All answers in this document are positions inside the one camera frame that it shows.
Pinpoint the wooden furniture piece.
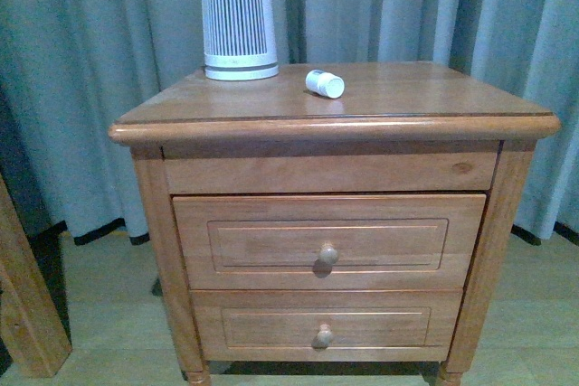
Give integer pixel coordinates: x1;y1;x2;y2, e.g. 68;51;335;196
1;184;72;378

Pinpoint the white air purifier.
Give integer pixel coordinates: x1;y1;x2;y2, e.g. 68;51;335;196
202;0;279;81

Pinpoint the wooden nightstand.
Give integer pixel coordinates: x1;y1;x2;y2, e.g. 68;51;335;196
109;61;560;385

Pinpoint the wooden drawer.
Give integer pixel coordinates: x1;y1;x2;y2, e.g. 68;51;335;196
173;193;486;290
191;290;461;362

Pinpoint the light grey curtain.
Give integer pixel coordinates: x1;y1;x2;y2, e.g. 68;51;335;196
1;0;578;244

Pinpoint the white medicine bottle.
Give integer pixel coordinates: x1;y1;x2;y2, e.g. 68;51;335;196
305;70;345;99

